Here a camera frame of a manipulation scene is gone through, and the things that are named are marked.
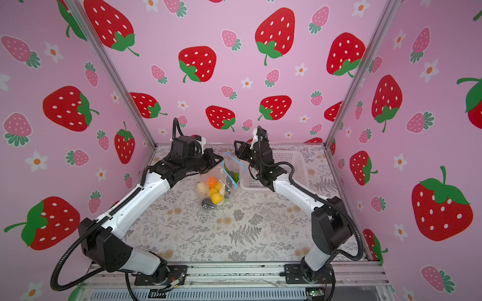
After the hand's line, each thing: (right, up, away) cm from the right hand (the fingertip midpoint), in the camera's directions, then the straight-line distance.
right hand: (236, 142), depth 79 cm
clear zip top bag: (-5, -12, -3) cm, 14 cm away
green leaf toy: (0, -16, +7) cm, 17 cm away
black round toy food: (-14, -29, +10) cm, 33 cm away
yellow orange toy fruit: (-13, -23, +16) cm, 31 cm away
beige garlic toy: (-18, -22, +14) cm, 32 cm away
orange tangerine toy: (-13, -19, +14) cm, 27 cm away
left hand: (-4, -6, -4) cm, 9 cm away
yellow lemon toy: (-10, -26, +8) cm, 29 cm away
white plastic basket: (+33, -7, +22) cm, 41 cm away
